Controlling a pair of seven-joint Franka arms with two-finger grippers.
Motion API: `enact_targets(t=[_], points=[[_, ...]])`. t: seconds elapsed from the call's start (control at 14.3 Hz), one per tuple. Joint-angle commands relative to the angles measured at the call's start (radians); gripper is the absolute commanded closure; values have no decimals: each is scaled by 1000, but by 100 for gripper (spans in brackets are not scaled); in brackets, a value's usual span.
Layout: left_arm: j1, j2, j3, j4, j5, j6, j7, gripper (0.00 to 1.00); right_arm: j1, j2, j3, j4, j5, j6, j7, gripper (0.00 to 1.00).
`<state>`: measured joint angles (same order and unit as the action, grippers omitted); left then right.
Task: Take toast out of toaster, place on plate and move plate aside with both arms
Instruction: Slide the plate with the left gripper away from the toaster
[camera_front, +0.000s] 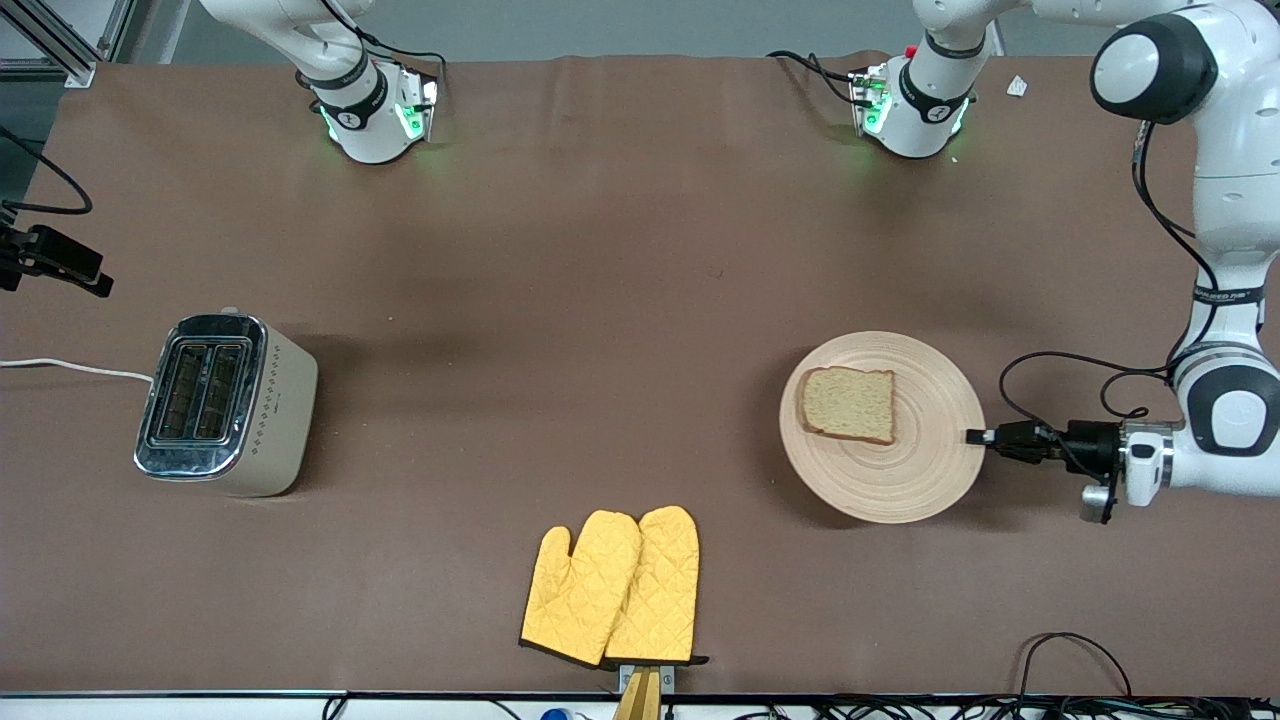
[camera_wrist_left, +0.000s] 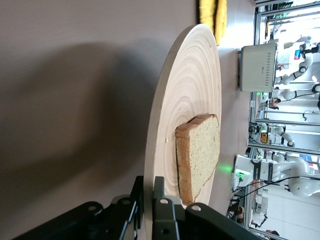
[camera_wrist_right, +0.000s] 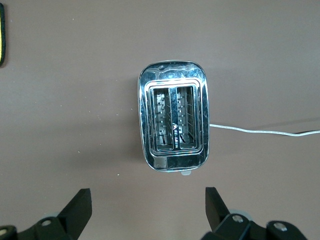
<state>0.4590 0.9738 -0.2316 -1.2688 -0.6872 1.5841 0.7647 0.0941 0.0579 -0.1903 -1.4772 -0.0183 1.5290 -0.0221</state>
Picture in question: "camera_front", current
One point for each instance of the table cover mat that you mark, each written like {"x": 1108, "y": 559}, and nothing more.
{"x": 600, "y": 250}

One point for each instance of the yellow quilted oven mitt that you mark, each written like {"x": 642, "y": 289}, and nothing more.
{"x": 660, "y": 590}
{"x": 580, "y": 590}

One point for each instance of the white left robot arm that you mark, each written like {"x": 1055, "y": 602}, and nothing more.
{"x": 1235, "y": 150}

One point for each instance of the cream and chrome toaster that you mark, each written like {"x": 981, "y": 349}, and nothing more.
{"x": 270, "y": 410}

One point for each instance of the slice of brown toast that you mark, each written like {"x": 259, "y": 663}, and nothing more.
{"x": 850, "y": 403}

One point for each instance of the base connector box green lights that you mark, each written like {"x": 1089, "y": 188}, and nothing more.
{"x": 418, "y": 105}

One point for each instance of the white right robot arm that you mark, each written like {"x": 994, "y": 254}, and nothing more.
{"x": 365, "y": 115}

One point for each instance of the aluminium frame profile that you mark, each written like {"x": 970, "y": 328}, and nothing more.
{"x": 70, "y": 40}

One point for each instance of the wooden stick with metal bracket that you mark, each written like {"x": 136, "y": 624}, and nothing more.
{"x": 640, "y": 695}

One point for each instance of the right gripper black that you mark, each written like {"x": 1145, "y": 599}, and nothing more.
{"x": 48, "y": 256}

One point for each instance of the small white paper scrap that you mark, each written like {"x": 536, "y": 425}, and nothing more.
{"x": 1017, "y": 86}

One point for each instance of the round wooden plate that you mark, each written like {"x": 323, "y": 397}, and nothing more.
{"x": 900, "y": 480}

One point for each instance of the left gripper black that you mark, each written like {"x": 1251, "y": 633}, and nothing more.
{"x": 1084, "y": 444}

